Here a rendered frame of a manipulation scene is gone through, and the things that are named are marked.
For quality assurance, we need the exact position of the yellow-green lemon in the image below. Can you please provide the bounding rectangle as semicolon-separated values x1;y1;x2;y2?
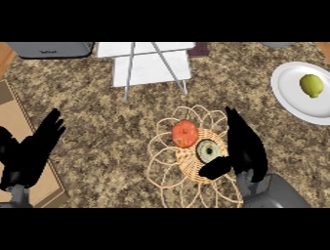
298;73;326;99

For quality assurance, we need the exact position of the dark maroon box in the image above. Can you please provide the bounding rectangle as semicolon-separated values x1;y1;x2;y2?
188;42;211;59

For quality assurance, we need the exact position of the grey object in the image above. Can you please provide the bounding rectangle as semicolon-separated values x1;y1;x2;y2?
260;42;298;50

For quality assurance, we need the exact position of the orange-red tomato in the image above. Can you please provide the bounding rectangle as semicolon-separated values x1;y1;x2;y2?
171;118;201;149

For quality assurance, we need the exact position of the tan wooden cutting board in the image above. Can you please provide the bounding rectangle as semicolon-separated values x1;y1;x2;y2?
0;79;73;209

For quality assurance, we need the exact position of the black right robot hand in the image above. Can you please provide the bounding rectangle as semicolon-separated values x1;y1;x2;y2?
198;105;270;184

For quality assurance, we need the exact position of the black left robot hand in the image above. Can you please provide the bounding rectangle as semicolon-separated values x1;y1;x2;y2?
0;107;68;192

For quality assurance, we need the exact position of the woven wicker flower placemat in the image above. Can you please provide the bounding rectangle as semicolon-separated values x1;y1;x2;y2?
146;104;245;209

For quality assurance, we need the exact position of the white round plate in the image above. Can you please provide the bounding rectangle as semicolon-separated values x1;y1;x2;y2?
270;61;330;126

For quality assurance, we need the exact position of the white tiered shelf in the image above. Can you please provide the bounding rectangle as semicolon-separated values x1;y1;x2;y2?
96;42;198;104

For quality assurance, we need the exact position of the grey appliance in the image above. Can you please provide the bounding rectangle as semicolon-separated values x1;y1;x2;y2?
6;42;96;60

